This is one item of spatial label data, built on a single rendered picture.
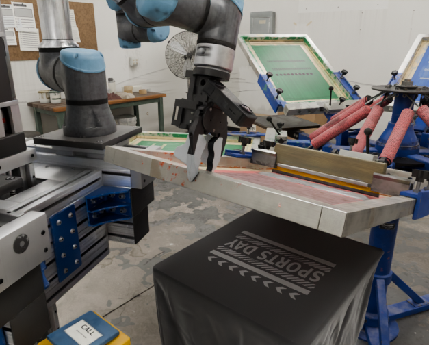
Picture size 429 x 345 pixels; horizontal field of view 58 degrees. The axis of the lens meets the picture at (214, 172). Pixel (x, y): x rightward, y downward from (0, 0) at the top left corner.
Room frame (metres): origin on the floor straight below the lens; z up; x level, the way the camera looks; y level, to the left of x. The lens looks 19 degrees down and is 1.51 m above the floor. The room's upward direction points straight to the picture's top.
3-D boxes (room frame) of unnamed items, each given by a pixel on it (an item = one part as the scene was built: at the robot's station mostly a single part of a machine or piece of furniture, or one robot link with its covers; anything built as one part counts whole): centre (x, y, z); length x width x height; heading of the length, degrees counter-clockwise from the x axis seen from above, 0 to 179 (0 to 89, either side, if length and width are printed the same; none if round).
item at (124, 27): (1.37, 0.28, 1.54); 0.11 x 0.08 x 0.11; 45
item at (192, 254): (0.92, -0.16, 0.95); 0.48 x 0.44 x 0.01; 140
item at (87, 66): (1.12, 0.37, 1.42); 0.13 x 0.12 x 0.14; 45
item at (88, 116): (1.11, 0.37, 1.31); 0.15 x 0.15 x 0.10
